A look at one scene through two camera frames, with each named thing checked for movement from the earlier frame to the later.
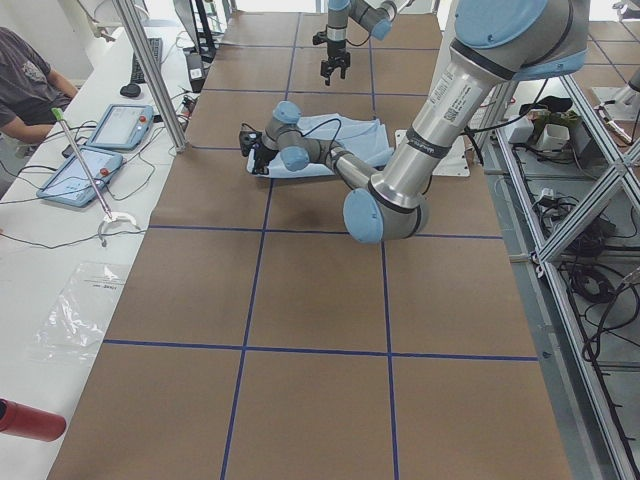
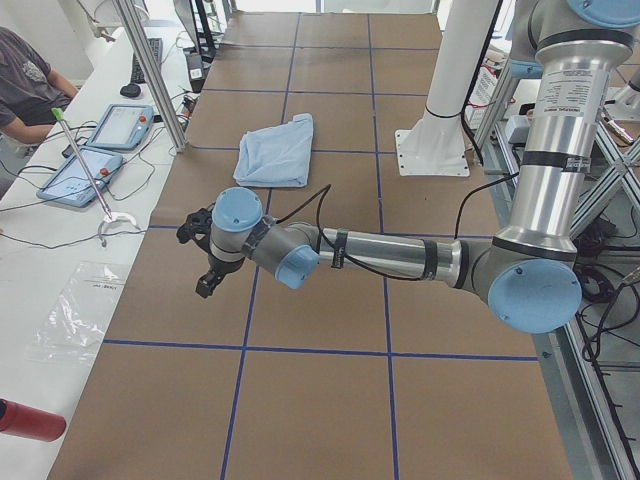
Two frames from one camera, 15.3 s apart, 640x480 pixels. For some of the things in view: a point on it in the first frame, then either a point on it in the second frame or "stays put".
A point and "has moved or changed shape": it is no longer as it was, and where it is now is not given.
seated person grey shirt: x=29 y=89 stays put
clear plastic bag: x=74 y=324 stays put
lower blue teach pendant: x=70 y=183 stays put
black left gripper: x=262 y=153 → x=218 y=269
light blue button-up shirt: x=362 y=137 has moved or changed shape
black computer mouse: x=130 y=90 stays put
